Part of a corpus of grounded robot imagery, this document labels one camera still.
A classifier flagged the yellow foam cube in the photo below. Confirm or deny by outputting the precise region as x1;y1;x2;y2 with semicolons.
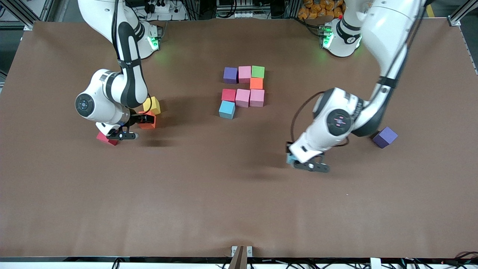
143;96;161;115

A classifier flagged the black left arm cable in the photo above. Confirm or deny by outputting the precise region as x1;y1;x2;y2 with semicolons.
291;92;325;144

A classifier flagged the aluminium frame post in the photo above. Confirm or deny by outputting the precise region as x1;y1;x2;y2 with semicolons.
0;0;35;31
447;0;478;27

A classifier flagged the orange mesh bag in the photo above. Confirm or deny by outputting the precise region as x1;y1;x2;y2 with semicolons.
298;0;344;19

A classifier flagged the metal bracket with wedge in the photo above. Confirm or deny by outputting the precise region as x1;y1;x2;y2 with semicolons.
231;245;253;269

